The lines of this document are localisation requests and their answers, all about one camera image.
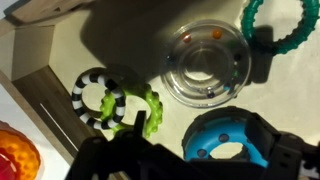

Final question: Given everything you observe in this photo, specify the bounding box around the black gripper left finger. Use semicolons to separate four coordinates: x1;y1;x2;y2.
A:
65;111;187;180

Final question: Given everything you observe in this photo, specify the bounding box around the orange bumpy ring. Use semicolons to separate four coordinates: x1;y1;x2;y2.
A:
0;120;42;180

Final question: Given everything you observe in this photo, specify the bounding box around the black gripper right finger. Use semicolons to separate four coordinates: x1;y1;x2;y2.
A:
231;107;320;180

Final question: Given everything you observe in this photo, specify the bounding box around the red ridged ring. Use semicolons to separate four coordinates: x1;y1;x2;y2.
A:
0;148;18;180

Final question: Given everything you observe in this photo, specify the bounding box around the blue ring with dark dots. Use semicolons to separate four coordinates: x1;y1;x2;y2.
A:
181;111;270;169

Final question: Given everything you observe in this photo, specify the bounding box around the wooden slatted crate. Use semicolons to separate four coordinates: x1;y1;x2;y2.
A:
1;0;111;163

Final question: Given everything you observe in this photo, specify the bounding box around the lime green bumpy ring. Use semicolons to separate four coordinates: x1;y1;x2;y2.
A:
100;83;164;139

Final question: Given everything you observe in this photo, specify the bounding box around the dark green ridged ring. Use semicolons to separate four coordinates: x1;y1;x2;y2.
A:
241;0;320;56

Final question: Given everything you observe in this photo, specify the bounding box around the black and white striped ring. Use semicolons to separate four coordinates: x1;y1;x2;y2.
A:
71;72;127;131

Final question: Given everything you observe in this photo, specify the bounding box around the clear plastic bead ring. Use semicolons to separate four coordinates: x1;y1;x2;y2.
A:
161;19;253;109

